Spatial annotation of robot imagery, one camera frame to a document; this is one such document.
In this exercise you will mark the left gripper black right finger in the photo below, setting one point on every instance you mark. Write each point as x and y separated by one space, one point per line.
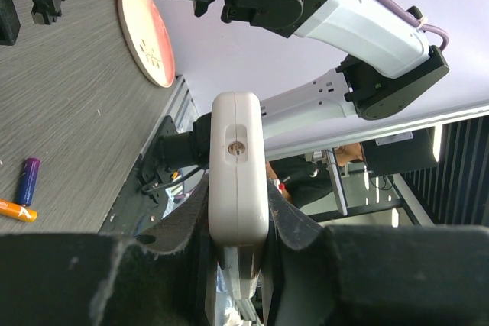
372 275

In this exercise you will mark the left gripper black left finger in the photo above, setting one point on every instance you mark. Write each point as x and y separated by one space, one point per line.
161 277

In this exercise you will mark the white remote control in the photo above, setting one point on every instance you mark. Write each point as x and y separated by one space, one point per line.
238 198

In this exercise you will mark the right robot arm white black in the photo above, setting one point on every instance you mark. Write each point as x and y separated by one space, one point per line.
389 61

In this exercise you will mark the person behind the table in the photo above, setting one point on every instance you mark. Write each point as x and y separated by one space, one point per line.
307 181

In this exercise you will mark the pink rimmed plate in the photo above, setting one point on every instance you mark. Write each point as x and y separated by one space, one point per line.
148 41

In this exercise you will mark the black monitor in background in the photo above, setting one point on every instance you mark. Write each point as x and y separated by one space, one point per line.
400 153

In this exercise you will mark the orange battery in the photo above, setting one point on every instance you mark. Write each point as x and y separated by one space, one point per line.
17 212

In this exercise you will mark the purple battery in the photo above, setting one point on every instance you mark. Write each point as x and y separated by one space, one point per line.
28 180

